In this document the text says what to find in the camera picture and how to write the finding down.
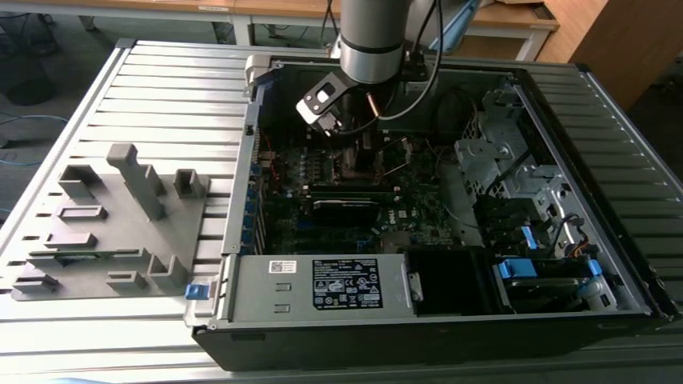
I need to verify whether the black open PC case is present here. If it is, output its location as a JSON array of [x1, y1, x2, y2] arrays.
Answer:
[[190, 54, 683, 373]]

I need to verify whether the thick black data cable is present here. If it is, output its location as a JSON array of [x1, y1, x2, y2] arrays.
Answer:
[[483, 147, 533, 198]]

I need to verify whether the green motherboard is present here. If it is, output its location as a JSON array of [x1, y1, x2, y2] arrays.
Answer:
[[254, 127, 474, 257]]

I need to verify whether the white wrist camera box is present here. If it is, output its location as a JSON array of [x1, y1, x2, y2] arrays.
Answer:
[[297, 73, 355, 130]]

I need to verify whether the grey parts rack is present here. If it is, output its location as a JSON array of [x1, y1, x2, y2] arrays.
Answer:
[[10, 143, 212, 301]]

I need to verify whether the dark hard disk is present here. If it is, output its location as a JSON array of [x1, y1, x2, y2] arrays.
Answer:
[[505, 278, 586, 313]]

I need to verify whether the CPU socket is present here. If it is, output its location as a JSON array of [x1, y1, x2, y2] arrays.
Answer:
[[330, 150, 393, 186]]

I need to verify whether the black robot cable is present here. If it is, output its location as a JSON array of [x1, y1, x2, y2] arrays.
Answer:
[[373, 0, 446, 121]]

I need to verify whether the black plastic fan shroud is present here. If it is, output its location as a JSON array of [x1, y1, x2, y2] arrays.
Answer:
[[403, 246, 495, 317]]

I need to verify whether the wooden desk white frame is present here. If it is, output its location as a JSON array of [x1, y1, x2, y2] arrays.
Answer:
[[234, 0, 562, 61], [0, 0, 239, 31]]

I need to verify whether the wooden cabinet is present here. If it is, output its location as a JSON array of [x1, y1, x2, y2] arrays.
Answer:
[[537, 0, 683, 111]]

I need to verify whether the black office chair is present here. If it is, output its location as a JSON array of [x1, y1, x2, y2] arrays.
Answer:
[[0, 11, 63, 107]]

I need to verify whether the dark installed RAM stick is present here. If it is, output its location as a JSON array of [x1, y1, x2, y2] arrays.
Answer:
[[309, 182, 398, 194]]

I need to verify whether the silver metal drive cage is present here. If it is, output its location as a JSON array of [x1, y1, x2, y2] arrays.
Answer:
[[453, 78, 567, 209]]

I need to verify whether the black graphics card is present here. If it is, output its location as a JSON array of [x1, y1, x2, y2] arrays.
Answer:
[[313, 198, 382, 226]]

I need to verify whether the grey power supply unit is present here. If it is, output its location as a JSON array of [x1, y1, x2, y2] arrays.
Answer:
[[228, 254, 418, 321]]

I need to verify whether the coloured wire bundle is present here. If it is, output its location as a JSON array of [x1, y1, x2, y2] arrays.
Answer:
[[565, 238, 601, 259]]

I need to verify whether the blue disk carrier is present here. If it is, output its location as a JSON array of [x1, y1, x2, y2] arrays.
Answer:
[[494, 258, 539, 281]]

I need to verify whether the blue floor cable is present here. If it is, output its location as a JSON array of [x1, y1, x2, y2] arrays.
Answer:
[[0, 114, 71, 167]]

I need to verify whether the dark chipset heat sink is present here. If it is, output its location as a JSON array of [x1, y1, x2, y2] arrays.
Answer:
[[382, 231, 413, 254]]

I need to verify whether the grey case latch handle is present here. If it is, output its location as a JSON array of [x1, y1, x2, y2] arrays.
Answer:
[[243, 54, 275, 97]]

